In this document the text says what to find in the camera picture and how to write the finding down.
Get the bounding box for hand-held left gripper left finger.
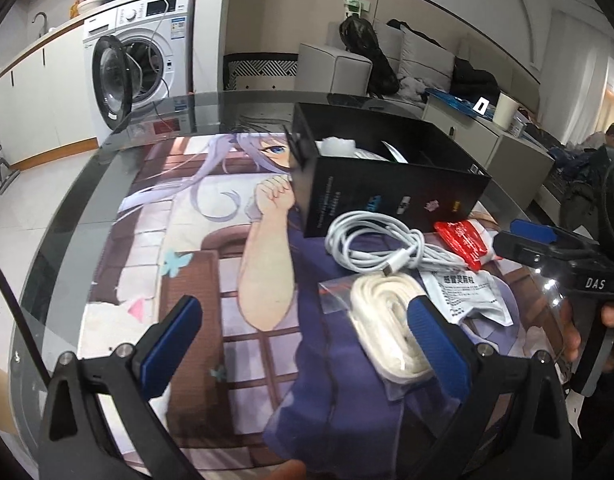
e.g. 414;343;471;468
39;296;204;480

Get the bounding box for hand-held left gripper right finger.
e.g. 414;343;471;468
407;296;574;480

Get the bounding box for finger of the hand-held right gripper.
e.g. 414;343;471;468
509;219;602;253
493;231;578;283

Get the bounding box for white printed sachet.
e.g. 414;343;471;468
419;269;516;329

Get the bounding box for red packet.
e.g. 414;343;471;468
433;219;502;271

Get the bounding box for bagged white strap bundle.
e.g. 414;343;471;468
319;274;455;404

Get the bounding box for black cardboard box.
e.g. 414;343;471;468
287;102;492;239

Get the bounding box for silver foil packet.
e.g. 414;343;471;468
357;140;410;165

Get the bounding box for person's right hand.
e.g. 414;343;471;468
559;302;614;362

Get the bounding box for grey side cabinet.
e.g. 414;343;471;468
422;95;558;217

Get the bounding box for printed cartoon table mat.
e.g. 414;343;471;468
84;127;562;480

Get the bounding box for white paper cup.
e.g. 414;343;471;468
494;92;519;131

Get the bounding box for blue tray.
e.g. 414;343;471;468
427;87;500;119

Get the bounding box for black clothing pile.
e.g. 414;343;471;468
449;57;502;106

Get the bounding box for grey cushion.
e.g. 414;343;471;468
399;27;458;79

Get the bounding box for black jacket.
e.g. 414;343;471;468
387;19;438;42

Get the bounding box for floor mop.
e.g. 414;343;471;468
0;115;22;196

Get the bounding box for black backpack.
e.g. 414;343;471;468
338;15;400;100

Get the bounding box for grey sofa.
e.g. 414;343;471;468
297;20;544;127

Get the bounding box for white base cabinets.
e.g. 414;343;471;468
0;20;100;169

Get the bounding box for black patterned chair back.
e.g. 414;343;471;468
224;52;300;92

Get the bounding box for white washing machine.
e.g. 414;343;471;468
83;0;196;134

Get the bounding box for hanging white power cable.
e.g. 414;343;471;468
132;0;174;102

